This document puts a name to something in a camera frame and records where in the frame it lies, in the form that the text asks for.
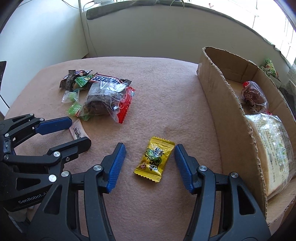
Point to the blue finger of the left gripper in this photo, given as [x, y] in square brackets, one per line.
[54, 125]
[70, 150]

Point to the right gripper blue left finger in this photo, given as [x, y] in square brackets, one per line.
[112, 165]

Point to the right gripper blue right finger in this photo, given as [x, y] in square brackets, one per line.
[188, 167]

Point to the green jelly candy clear wrapper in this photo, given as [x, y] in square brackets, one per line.
[70, 96]

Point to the yellow candy packet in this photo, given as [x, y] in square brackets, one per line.
[154, 159]

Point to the chinese Snickers bar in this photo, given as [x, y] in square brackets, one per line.
[79, 73]

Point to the green small snack packet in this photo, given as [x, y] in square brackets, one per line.
[82, 81]

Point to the blue Snickers bar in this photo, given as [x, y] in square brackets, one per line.
[109, 79]

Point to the red clear bag brown pastry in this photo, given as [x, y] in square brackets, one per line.
[108, 98]

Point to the packaged sliced bread loaf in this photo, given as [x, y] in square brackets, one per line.
[275, 151]

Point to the dark brown snack packet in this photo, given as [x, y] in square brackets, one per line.
[69, 81]

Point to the white beige snack sachet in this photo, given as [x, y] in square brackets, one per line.
[77, 131]

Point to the pink tablecloth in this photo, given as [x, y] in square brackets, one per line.
[168, 103]

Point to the brown cardboard box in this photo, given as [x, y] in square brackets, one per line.
[221, 75]

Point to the green paper bag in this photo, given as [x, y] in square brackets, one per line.
[268, 68]

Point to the white power adapter box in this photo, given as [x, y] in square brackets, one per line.
[103, 2]

